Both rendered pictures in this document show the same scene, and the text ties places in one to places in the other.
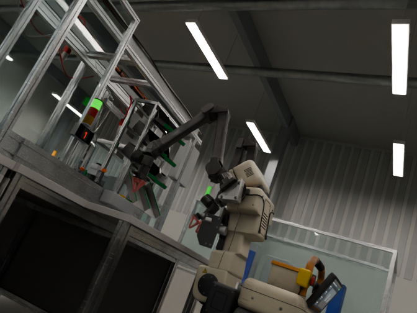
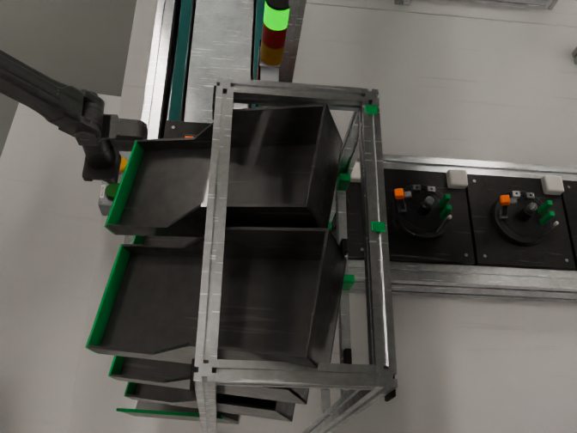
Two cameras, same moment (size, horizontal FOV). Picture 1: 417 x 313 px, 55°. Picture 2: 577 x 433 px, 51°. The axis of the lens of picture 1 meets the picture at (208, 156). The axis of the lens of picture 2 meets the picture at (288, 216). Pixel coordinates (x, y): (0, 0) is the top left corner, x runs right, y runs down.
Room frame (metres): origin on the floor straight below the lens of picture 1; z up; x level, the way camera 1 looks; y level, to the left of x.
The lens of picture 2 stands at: (2.77, 0.24, 2.23)
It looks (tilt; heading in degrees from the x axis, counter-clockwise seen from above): 63 degrees down; 141
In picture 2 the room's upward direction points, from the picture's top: 14 degrees clockwise
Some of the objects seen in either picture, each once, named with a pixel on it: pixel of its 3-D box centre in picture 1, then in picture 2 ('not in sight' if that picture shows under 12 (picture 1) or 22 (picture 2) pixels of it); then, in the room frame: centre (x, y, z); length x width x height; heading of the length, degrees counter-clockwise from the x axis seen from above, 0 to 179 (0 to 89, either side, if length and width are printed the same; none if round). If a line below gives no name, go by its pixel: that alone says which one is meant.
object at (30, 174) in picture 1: (31, 192); (385, 234); (2.38, 0.88, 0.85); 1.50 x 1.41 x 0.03; 153
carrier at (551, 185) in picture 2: not in sight; (527, 211); (2.51, 1.15, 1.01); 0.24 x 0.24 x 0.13; 63
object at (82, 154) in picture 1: (84, 152); not in sight; (3.07, 0.92, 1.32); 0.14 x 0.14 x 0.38
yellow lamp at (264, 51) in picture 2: (88, 120); (273, 48); (2.06, 0.67, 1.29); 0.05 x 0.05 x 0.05
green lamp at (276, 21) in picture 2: (96, 105); (277, 11); (2.06, 0.67, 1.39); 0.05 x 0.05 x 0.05
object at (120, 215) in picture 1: (126, 228); (124, 257); (2.17, 0.26, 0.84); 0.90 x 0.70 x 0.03; 149
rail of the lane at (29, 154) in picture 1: (85, 189); (156, 112); (1.86, 0.47, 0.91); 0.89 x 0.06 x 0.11; 153
